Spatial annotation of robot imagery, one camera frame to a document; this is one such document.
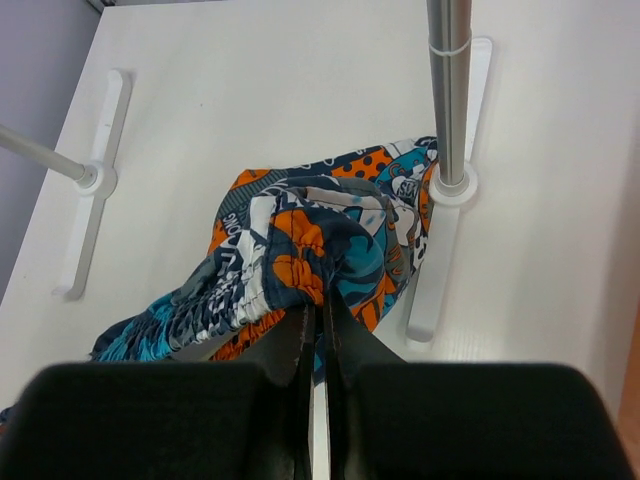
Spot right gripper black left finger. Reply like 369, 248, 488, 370
1, 307, 316, 479

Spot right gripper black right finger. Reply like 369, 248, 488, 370
322, 293, 634, 479

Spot colourful patterned shorts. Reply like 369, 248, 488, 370
89, 136, 438, 362

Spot silver white garment rack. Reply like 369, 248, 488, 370
1, 1, 493, 350

